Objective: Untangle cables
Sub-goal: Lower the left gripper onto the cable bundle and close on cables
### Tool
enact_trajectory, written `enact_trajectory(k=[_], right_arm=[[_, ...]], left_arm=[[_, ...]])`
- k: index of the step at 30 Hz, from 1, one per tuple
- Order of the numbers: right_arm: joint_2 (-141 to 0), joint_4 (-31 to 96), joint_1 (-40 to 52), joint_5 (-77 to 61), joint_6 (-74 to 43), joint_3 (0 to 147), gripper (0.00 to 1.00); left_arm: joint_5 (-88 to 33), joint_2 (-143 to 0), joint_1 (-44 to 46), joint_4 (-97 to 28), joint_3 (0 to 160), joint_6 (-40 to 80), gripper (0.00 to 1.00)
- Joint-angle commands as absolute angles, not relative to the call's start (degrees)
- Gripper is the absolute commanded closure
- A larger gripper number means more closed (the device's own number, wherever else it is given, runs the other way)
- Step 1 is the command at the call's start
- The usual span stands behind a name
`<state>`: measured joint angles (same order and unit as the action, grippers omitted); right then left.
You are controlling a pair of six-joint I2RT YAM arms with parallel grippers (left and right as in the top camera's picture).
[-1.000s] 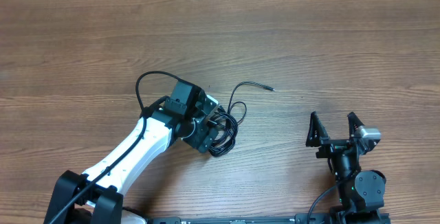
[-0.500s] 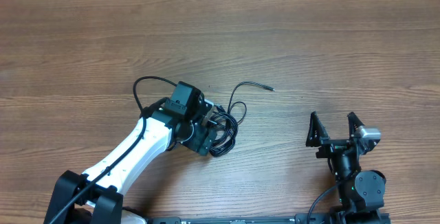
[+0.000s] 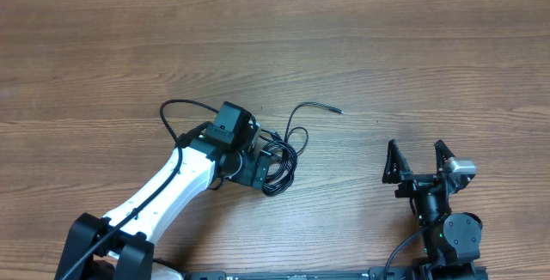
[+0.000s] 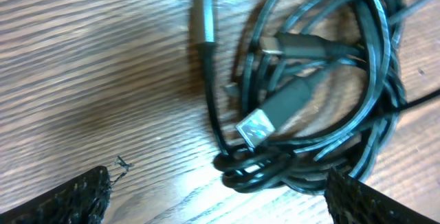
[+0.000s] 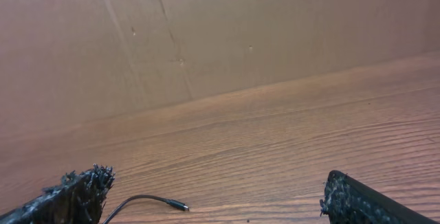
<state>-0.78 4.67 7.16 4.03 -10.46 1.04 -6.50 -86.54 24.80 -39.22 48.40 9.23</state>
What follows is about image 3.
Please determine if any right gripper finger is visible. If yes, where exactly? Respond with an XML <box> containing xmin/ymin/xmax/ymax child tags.
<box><xmin>434</xmin><ymin>140</ymin><xmax>455</xmax><ymax>171</ymax></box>
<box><xmin>382</xmin><ymin>139</ymin><xmax>412</xmax><ymax>184</ymax></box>

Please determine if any black cable bundle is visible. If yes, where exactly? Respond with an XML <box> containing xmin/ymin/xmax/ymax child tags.
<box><xmin>253</xmin><ymin>101</ymin><xmax>344</xmax><ymax>198</ymax></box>

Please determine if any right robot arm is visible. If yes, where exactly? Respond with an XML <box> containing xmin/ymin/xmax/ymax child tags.
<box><xmin>382</xmin><ymin>139</ymin><xmax>488</xmax><ymax>280</ymax></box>

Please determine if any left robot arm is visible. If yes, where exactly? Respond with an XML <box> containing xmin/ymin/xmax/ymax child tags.
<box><xmin>55</xmin><ymin>101</ymin><xmax>269</xmax><ymax>279</ymax></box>

